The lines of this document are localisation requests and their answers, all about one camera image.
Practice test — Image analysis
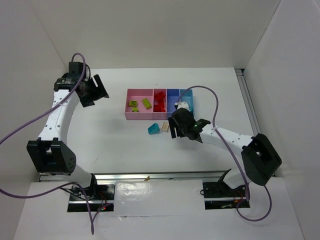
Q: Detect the small pink container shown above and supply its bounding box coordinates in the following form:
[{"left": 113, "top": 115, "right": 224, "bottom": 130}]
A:
[{"left": 152, "top": 88, "right": 167, "bottom": 120}]

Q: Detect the light blue container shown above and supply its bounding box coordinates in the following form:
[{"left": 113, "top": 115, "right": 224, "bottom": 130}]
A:
[{"left": 179, "top": 89, "right": 195, "bottom": 114}]

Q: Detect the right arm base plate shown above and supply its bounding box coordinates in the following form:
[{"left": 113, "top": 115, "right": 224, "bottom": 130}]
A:
[{"left": 199, "top": 182, "right": 250, "bottom": 210}]

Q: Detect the teal lego brick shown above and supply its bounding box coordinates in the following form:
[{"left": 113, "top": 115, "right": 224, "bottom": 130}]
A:
[{"left": 147, "top": 123, "right": 160, "bottom": 135}]

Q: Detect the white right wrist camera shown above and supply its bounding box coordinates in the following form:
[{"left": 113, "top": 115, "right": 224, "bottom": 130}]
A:
[{"left": 174, "top": 101, "right": 193, "bottom": 114}]

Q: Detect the long red lego brick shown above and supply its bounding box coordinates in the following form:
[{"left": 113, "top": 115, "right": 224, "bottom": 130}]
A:
[{"left": 155, "top": 96, "right": 165, "bottom": 108}]

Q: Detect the large pink container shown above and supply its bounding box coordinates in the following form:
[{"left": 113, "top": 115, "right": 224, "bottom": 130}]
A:
[{"left": 124, "top": 88, "right": 154, "bottom": 120}]

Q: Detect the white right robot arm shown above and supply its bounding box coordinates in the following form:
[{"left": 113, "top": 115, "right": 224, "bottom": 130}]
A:
[{"left": 168, "top": 108, "right": 282, "bottom": 189}]

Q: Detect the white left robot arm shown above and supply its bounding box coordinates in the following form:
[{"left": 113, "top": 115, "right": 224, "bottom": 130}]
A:
[{"left": 26, "top": 61, "right": 109, "bottom": 195}]

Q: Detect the aluminium front rail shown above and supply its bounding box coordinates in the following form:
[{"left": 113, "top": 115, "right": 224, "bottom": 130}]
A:
[{"left": 38, "top": 170, "right": 276, "bottom": 183}]

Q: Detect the red curved lego brick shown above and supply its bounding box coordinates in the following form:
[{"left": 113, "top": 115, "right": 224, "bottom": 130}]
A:
[{"left": 153, "top": 104, "right": 166, "bottom": 113}]

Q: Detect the small green lego brick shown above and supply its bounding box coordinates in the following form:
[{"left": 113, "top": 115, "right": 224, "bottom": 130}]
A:
[{"left": 128, "top": 100, "right": 138, "bottom": 108}]

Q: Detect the beige lego brick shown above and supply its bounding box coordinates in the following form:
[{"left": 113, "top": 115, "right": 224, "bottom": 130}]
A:
[{"left": 161, "top": 122, "right": 170, "bottom": 132}]

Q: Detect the aluminium side rail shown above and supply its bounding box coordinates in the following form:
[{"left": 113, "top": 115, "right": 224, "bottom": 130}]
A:
[{"left": 234, "top": 68, "right": 261, "bottom": 135}]

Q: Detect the dark blue container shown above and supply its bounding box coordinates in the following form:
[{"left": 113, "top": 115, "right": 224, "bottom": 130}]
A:
[{"left": 166, "top": 88, "right": 180, "bottom": 119}]

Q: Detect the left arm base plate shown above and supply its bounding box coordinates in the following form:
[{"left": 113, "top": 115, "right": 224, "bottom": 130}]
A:
[{"left": 63, "top": 183, "right": 116, "bottom": 213}]

